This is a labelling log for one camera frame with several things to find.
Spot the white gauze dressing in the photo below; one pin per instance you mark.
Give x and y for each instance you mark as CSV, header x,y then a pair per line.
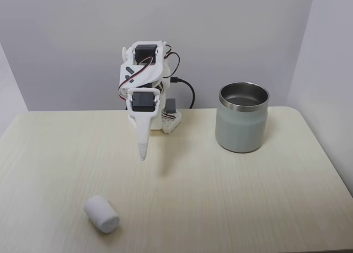
x,y
102,214

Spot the pale green steel cup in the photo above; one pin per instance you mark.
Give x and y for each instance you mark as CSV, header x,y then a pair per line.
x,y
242,120

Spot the grey table clamp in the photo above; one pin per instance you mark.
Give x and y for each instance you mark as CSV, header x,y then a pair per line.
x,y
171,105

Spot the white perforated base plate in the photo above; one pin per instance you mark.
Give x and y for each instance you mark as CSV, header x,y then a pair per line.
x,y
172,123

